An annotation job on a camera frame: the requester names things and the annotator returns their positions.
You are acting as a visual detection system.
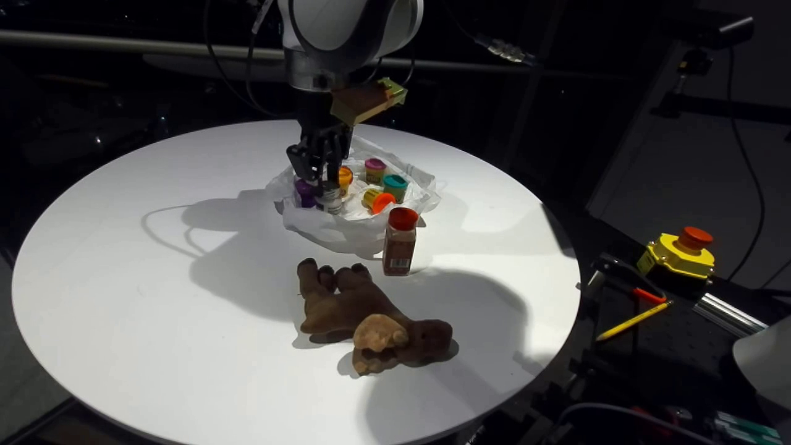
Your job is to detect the brown plush toy animal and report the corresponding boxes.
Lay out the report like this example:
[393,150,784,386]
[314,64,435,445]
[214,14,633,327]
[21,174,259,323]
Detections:
[294,258,456,378]

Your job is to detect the white plastic bag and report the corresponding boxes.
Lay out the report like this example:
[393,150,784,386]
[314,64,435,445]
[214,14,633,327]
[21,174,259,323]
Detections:
[262,143,444,254]

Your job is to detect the yellow rod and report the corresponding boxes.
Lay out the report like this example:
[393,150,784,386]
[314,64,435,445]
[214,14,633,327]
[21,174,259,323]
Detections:
[592,298,674,347]

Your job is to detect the yellow emergency stop button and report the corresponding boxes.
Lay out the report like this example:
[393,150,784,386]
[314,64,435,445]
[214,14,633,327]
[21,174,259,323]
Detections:
[638,224,718,284]

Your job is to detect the black camera on stand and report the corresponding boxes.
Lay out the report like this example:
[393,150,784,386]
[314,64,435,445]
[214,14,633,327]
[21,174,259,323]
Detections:
[656,6,757,80]

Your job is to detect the teal lid dough cup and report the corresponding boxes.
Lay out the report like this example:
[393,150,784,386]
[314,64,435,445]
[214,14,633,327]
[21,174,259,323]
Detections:
[381,170,409,202]

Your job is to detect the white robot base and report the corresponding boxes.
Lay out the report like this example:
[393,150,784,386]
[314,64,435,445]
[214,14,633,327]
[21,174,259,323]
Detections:
[731,315,791,415]

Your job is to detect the thin black camera cable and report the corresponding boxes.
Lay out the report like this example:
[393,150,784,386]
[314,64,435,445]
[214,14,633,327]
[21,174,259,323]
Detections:
[721,48,771,284]

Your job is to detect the black metal stand bar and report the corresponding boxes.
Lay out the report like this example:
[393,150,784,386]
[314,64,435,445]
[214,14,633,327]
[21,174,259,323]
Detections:
[650,91,791,128]

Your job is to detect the red clamp handle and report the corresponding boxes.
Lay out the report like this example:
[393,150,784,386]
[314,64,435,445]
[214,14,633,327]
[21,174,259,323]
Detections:
[628,282,669,311]

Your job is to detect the aluminium profile bar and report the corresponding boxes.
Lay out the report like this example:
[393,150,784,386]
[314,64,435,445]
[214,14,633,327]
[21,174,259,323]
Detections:
[691,291,774,339]

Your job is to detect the white pill bottle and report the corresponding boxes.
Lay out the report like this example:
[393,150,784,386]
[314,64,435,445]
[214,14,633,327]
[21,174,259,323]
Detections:
[314,185,341,216]

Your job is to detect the grey window rail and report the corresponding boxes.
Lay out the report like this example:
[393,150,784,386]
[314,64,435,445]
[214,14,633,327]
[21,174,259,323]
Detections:
[0,30,549,80]

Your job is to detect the red lid spice jar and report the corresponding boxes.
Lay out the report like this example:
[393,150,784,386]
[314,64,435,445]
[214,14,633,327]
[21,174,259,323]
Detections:
[381,205,423,279]

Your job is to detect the grey cable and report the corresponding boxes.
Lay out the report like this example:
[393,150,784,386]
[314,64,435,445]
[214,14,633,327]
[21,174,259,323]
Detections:
[558,400,712,445]

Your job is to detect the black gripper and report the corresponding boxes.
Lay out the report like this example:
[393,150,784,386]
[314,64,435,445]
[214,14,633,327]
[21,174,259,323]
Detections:
[284,87,352,205]

